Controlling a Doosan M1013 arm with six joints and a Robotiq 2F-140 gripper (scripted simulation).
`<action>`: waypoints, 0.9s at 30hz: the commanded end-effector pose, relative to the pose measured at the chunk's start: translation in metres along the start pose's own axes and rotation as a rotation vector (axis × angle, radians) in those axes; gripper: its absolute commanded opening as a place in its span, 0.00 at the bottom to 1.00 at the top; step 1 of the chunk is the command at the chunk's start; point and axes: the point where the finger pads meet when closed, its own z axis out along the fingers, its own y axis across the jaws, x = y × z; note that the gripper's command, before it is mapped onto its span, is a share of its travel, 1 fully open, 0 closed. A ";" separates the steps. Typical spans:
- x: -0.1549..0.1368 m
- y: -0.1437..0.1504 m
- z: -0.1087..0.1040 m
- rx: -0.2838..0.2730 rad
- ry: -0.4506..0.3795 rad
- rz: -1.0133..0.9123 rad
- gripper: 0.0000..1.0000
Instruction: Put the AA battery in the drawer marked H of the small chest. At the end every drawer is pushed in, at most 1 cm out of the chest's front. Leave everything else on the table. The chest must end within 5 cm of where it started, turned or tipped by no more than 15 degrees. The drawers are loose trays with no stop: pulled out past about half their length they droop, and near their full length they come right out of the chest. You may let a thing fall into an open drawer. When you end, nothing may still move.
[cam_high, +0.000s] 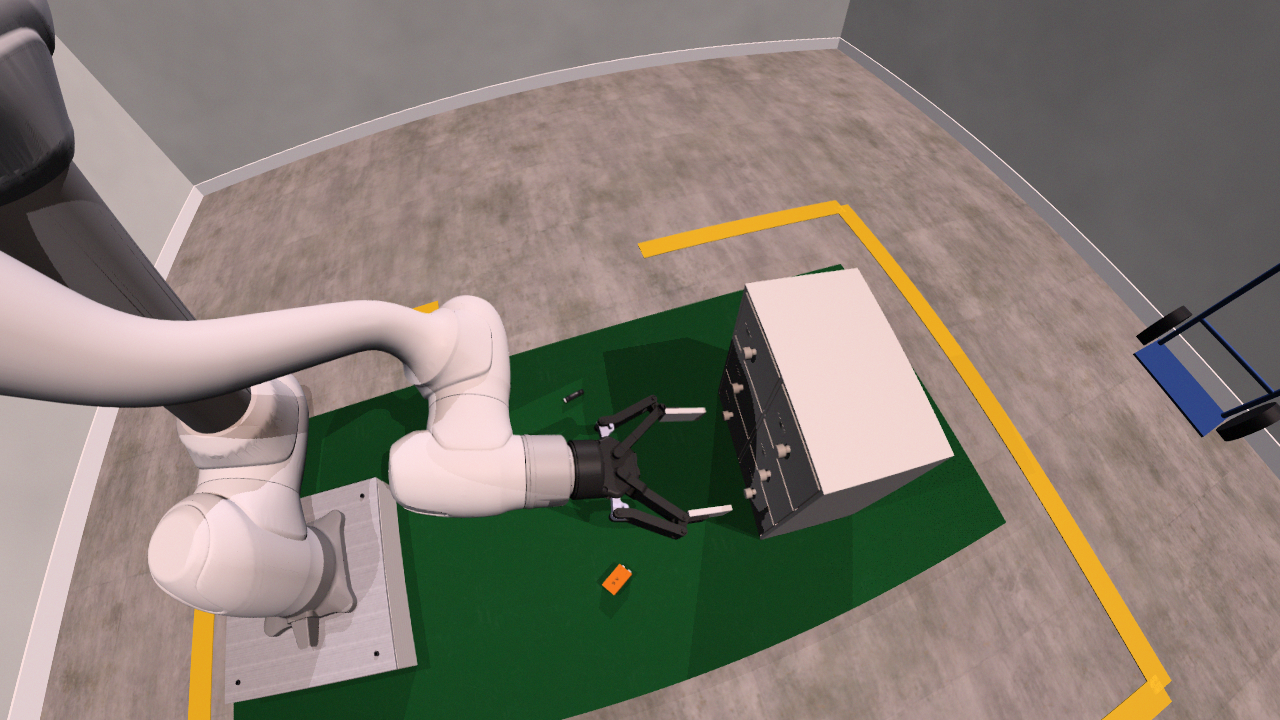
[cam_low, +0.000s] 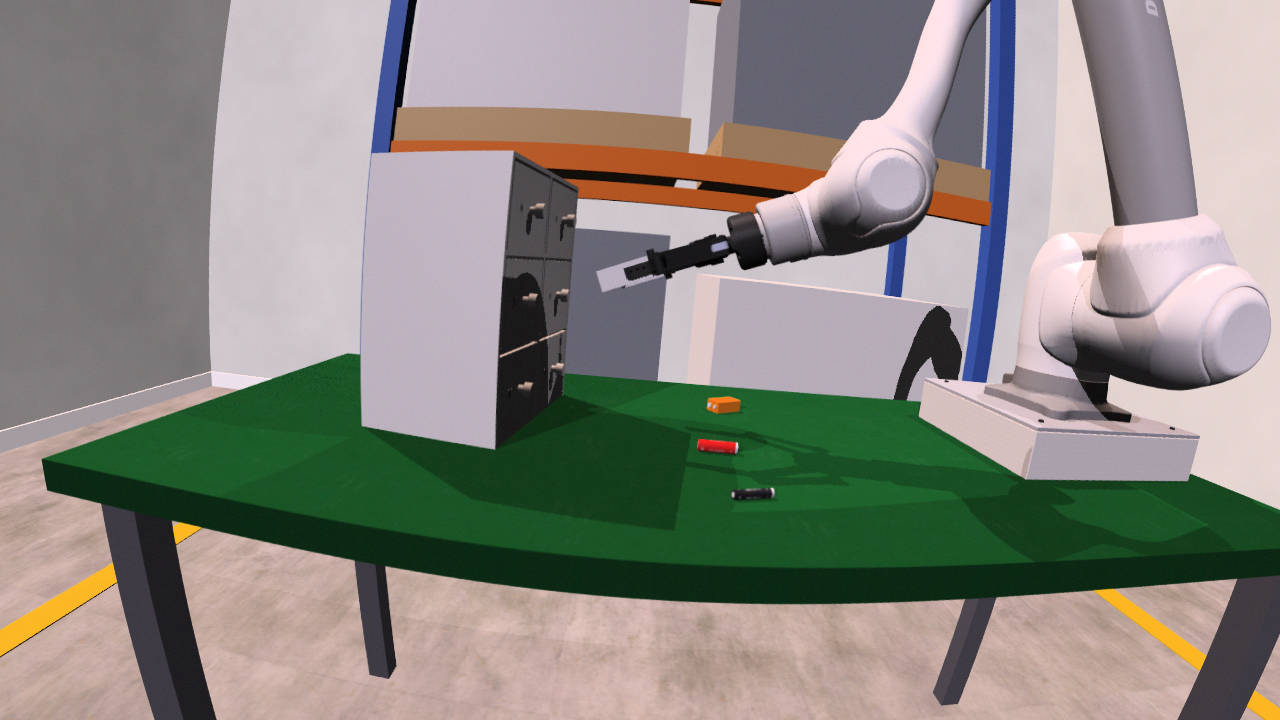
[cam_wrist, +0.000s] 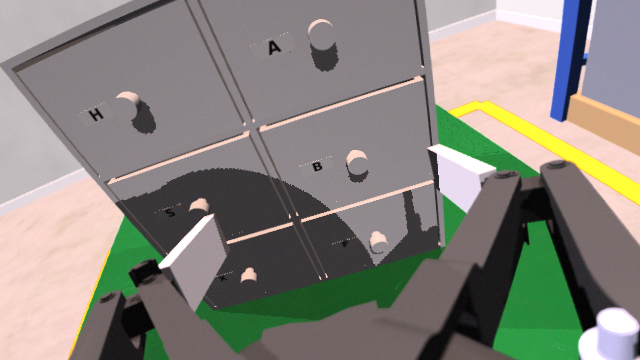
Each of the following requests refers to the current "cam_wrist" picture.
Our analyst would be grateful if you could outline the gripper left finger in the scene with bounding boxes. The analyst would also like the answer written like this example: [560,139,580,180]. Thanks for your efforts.
[68,214,245,360]

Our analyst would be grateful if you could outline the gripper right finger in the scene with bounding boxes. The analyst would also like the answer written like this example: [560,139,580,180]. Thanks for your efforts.
[342,144,640,360]

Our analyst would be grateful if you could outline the small grey chest of drawers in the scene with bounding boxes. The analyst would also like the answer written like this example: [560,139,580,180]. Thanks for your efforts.
[0,0,445,310]

